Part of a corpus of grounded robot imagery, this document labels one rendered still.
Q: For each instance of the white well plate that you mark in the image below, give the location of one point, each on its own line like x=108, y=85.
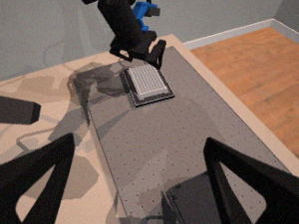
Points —
x=147, y=81

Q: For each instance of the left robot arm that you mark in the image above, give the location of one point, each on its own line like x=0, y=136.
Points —
x=118, y=13

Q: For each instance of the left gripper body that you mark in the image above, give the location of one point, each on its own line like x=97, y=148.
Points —
x=136, y=38

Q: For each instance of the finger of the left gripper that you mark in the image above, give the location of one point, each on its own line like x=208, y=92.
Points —
x=117, y=53
x=155, y=64

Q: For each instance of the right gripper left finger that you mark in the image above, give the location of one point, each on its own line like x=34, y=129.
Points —
x=18, y=175

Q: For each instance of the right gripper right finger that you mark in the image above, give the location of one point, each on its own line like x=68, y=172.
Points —
x=280, y=189

